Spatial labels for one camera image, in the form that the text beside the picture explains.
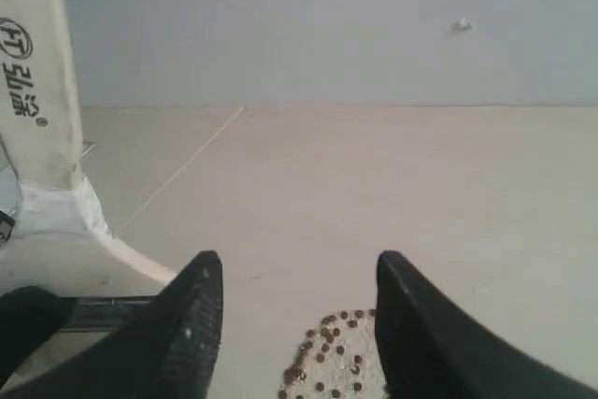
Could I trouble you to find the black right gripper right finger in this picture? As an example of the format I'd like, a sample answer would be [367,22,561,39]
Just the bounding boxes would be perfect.
[376,250,597,398]

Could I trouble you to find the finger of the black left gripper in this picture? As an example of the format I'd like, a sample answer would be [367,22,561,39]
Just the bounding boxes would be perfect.
[1,286,73,383]

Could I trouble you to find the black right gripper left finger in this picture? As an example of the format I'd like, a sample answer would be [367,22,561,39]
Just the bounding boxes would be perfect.
[1,251,223,398]

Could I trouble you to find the white wooden paintbrush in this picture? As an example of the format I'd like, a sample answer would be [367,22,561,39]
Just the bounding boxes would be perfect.
[0,0,178,335]

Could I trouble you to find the pile of white grains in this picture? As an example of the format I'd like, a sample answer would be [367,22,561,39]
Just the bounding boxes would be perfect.
[277,309,391,399]

